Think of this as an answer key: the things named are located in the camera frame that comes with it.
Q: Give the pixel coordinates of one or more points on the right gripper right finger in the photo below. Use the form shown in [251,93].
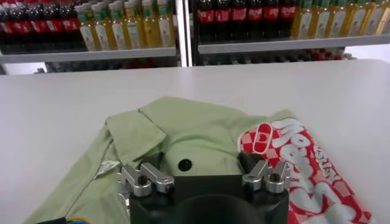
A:
[259,173]

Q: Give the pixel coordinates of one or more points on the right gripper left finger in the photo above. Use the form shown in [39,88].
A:
[152,176]

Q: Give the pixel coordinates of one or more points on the light green polo shirt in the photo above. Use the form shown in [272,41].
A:
[198,131]

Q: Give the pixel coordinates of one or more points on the red-cap cola bottle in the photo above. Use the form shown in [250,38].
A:
[6,27]
[205,16]
[238,14]
[288,12]
[55,25]
[39,26]
[254,14]
[221,16]
[271,13]
[71,24]
[22,26]

